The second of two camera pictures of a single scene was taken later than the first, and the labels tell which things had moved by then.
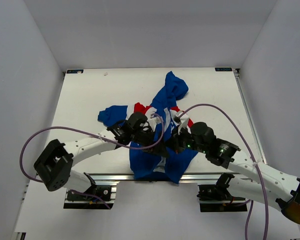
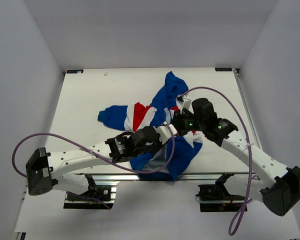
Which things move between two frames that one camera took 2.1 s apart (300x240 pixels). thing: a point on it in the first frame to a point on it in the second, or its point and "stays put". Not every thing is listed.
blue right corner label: [223, 69] stays put
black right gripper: [174, 142] to [177, 121]
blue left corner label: [75, 71] stays put
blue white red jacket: [152, 164] stays put
